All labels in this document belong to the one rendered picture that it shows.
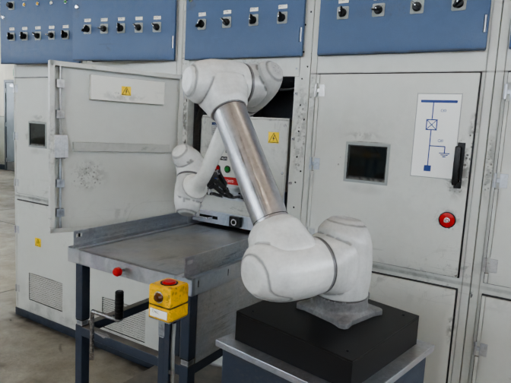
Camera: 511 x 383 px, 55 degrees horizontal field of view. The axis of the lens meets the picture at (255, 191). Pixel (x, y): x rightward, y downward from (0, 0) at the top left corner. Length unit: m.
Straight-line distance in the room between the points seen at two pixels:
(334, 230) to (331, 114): 0.80
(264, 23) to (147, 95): 0.64
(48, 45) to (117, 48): 0.60
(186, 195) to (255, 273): 0.76
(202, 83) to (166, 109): 1.03
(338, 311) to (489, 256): 0.72
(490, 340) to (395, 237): 0.48
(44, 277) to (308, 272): 2.43
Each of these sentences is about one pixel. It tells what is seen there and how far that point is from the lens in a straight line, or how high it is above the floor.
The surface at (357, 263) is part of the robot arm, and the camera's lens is 1.34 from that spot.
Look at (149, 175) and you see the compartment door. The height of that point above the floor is 1.09.
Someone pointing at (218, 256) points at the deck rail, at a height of 0.88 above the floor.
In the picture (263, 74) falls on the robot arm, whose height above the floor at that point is 1.51.
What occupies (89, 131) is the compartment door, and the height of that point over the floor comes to 1.29.
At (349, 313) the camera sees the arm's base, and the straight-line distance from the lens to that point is 1.38.
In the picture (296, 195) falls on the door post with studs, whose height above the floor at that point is 1.06.
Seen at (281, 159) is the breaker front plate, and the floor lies 1.21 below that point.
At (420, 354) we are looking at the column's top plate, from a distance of 1.49.
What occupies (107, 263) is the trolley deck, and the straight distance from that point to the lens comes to 1.88.
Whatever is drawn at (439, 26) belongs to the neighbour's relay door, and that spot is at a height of 1.73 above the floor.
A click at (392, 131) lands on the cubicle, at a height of 1.36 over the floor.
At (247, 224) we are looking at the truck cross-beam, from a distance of 2.30.
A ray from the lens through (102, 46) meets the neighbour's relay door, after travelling 2.76.
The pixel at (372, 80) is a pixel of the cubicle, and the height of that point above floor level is 1.55.
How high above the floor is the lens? 1.35
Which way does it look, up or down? 7 degrees down
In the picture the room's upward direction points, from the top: 3 degrees clockwise
